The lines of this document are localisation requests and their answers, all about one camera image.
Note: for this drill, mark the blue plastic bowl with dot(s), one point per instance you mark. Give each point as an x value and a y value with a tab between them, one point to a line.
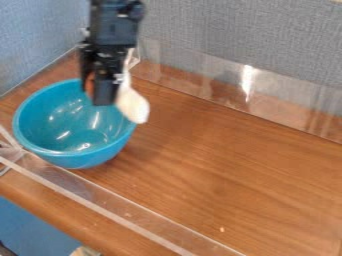
69	132

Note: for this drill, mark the clear acrylic front barrier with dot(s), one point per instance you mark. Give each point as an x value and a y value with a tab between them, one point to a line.
172	235

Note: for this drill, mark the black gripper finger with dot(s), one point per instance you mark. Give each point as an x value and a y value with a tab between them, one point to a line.
108	82
86	58

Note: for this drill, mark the clear acrylic left barrier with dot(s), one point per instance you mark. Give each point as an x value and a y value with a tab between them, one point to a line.
49	65

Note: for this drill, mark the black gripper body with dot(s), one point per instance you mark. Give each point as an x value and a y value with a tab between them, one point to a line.
114	27

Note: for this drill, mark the clear acrylic back barrier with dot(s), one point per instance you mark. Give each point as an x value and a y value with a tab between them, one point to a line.
292	102

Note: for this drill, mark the clear acrylic barrier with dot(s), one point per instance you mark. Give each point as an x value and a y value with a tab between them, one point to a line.
172	235
49	65
292	102

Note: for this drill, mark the brown white plush mushroom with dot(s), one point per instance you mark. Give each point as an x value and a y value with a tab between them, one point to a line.
130	101

